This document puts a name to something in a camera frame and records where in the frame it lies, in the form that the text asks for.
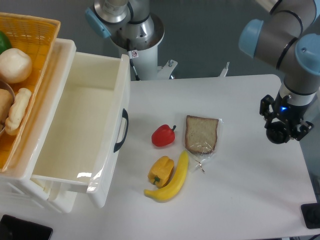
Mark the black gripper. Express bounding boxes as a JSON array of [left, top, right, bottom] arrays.
[[259, 87, 316, 141]]

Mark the dark purple mangosteen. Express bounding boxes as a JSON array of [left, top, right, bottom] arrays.
[[265, 121, 291, 145]]

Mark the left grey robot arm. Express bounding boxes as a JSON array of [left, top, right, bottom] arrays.
[[85, 0, 320, 144]]

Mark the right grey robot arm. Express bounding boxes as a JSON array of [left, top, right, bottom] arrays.
[[238, 0, 320, 126]]

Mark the open upper white drawer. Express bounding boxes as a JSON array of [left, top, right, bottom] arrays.
[[31, 52, 131, 213]]

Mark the white drawer cabinet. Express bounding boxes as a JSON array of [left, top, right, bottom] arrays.
[[0, 38, 77, 213]]

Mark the bread slice in plastic bag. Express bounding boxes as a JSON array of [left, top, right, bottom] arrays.
[[184, 115, 224, 173]]

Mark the black device right edge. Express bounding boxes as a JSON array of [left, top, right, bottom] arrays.
[[300, 203, 320, 229]]

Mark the red bell pepper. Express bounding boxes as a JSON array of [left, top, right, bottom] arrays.
[[151, 124, 177, 147]]

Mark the yellow banana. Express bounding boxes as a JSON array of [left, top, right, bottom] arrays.
[[143, 150, 189, 202]]

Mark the yellow bell pepper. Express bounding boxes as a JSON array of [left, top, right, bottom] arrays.
[[147, 156, 175, 189]]

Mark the orange woven basket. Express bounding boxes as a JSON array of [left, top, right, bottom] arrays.
[[0, 12, 61, 172]]

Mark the long beige bread roll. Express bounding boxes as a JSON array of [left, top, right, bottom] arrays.
[[4, 88, 32, 136]]

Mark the round white bun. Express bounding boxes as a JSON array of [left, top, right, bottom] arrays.
[[0, 48, 33, 84]]

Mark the metal bowl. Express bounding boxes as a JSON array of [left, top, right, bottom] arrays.
[[0, 80, 15, 135]]

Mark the green pepper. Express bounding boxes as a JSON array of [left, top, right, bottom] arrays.
[[0, 31, 12, 54]]

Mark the black device bottom left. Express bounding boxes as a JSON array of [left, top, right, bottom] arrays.
[[0, 214, 53, 240]]

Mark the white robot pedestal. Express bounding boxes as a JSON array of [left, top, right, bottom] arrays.
[[111, 13, 178, 81]]

